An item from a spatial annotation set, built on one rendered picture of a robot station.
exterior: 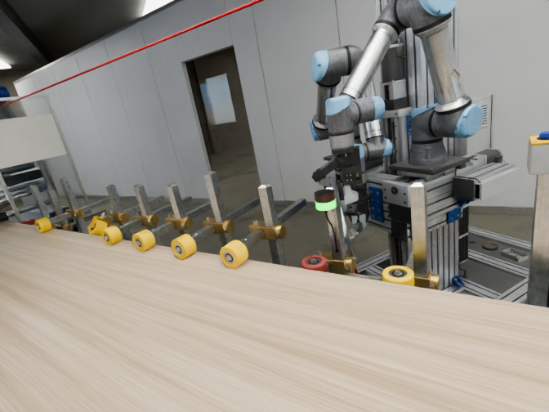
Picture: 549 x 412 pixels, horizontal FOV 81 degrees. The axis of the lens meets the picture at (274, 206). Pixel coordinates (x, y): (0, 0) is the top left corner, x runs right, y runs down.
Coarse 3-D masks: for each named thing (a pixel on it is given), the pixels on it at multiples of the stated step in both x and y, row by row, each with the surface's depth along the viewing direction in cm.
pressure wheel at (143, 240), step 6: (138, 234) 131; (144, 234) 132; (150, 234) 133; (132, 240) 134; (138, 240) 132; (144, 240) 130; (150, 240) 132; (138, 246) 134; (144, 246) 131; (150, 246) 134
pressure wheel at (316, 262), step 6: (306, 258) 101; (312, 258) 101; (318, 258) 101; (324, 258) 99; (306, 264) 98; (312, 264) 98; (318, 264) 97; (324, 264) 97; (318, 270) 96; (324, 270) 97
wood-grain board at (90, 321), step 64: (0, 256) 162; (64, 256) 145; (128, 256) 131; (192, 256) 120; (0, 320) 100; (64, 320) 93; (128, 320) 88; (192, 320) 82; (256, 320) 78; (320, 320) 74; (384, 320) 70; (448, 320) 67; (512, 320) 64; (0, 384) 73; (64, 384) 69; (128, 384) 66; (192, 384) 63; (256, 384) 60; (320, 384) 58; (384, 384) 56; (448, 384) 53; (512, 384) 51
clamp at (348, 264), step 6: (324, 252) 111; (330, 258) 106; (348, 258) 104; (354, 258) 105; (330, 264) 106; (336, 264) 105; (342, 264) 103; (348, 264) 103; (354, 264) 105; (336, 270) 106; (342, 270) 104; (348, 270) 103; (354, 270) 105
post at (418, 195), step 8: (416, 184) 83; (424, 184) 83; (416, 192) 84; (424, 192) 82; (416, 200) 84; (424, 200) 83; (416, 208) 85; (424, 208) 84; (416, 216) 86; (424, 216) 85; (416, 224) 87; (424, 224) 85; (416, 232) 87; (424, 232) 86; (416, 240) 88; (424, 240) 87; (416, 248) 89; (424, 248) 88; (416, 256) 90; (424, 256) 88; (416, 264) 91; (424, 264) 89; (416, 272) 92; (424, 272) 90
